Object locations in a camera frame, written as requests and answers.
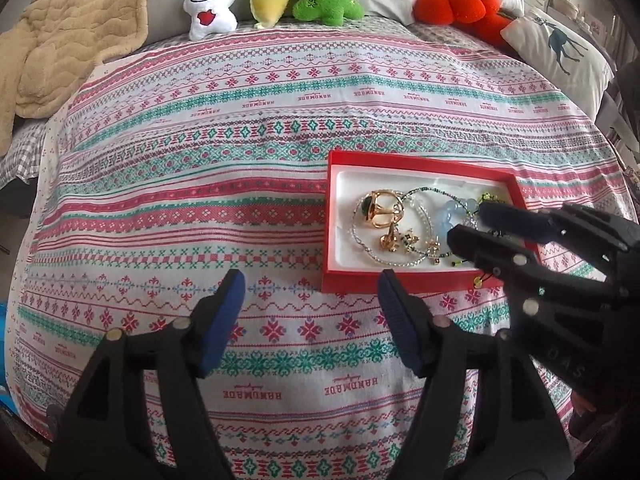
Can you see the orange pumpkin plush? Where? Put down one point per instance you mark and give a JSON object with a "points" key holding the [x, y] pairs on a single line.
{"points": [[450, 2]]}

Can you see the white plush toy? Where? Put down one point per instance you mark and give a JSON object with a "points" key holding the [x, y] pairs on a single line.
{"points": [[207, 5]]}

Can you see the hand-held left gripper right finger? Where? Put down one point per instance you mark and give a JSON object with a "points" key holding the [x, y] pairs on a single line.
{"points": [[400, 330]]}

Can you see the red jewelry box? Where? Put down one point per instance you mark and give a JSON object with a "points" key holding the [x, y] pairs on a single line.
{"points": [[400, 280]]}

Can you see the beige fleece blanket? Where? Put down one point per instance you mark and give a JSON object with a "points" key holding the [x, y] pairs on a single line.
{"points": [[75, 35]]}

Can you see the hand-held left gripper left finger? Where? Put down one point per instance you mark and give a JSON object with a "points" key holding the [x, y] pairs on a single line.
{"points": [[227, 320]]}

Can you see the gold earring with green gems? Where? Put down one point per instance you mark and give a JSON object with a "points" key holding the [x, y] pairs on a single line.
{"points": [[410, 239]]}

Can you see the grey checked sheet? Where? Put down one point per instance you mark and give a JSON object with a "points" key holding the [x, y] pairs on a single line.
{"points": [[25, 155]]}

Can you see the patterned red green bedspread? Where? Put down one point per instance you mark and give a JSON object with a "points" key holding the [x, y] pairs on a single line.
{"points": [[200, 210]]}

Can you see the white pillow with deer print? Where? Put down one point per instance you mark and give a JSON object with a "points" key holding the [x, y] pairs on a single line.
{"points": [[555, 55]]}

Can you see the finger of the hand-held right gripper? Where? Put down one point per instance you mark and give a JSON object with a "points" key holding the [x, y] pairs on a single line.
{"points": [[490, 255], [510, 220]]}

